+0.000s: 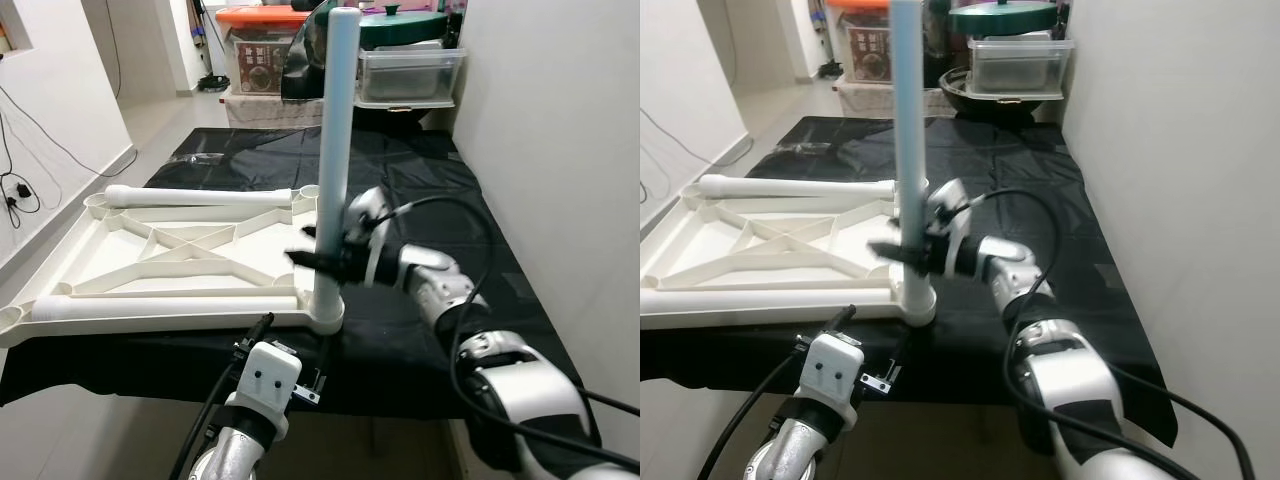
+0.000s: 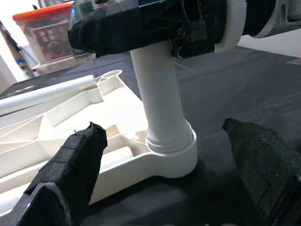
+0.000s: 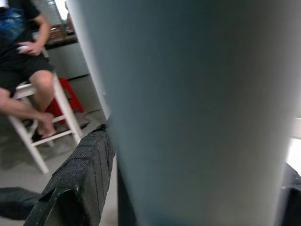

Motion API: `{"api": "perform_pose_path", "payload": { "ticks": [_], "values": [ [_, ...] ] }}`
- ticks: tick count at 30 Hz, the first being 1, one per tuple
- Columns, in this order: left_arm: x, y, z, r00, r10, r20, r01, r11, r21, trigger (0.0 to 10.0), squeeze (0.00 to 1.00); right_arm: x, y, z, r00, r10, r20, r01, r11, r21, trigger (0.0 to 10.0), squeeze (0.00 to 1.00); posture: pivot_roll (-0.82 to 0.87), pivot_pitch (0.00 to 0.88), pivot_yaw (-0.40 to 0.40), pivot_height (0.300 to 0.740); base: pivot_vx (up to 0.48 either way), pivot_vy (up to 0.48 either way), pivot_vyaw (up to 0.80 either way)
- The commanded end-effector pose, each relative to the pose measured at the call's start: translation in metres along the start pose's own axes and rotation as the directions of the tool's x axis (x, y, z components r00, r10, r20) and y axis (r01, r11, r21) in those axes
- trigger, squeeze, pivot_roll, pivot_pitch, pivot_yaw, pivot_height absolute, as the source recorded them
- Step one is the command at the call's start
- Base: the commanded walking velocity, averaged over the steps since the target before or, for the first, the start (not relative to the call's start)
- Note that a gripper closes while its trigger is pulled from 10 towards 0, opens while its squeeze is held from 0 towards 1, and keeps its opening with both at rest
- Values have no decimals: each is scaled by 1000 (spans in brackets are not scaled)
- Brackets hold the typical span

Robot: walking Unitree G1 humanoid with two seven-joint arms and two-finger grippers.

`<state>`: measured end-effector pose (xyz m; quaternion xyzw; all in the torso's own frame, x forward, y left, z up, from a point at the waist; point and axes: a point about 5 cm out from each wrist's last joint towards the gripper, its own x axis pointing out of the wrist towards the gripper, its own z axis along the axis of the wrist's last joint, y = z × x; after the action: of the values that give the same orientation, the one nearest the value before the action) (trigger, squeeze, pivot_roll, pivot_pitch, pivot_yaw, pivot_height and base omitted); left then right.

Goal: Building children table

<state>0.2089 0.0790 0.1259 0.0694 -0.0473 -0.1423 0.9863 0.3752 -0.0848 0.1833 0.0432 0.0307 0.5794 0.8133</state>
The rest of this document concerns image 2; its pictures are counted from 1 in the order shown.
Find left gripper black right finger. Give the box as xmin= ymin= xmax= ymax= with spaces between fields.
xmin=222 ymin=117 xmax=301 ymax=226

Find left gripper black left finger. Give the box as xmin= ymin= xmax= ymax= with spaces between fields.
xmin=0 ymin=121 xmax=108 ymax=226

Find grey cloth covered ledge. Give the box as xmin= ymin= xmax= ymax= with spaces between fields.
xmin=30 ymin=53 xmax=97 ymax=76

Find white plastic children table top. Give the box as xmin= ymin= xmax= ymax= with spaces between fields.
xmin=0 ymin=69 xmax=198 ymax=212

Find shiny black plastic bag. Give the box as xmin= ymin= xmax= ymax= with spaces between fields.
xmin=69 ymin=0 xmax=104 ymax=23

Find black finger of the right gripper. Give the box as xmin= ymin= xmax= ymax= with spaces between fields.
xmin=67 ymin=3 xmax=176 ymax=58

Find clear box with orange lid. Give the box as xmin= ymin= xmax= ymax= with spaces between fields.
xmin=13 ymin=2 xmax=92 ymax=71

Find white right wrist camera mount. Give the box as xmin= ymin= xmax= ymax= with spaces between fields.
xmin=215 ymin=0 xmax=247 ymax=53

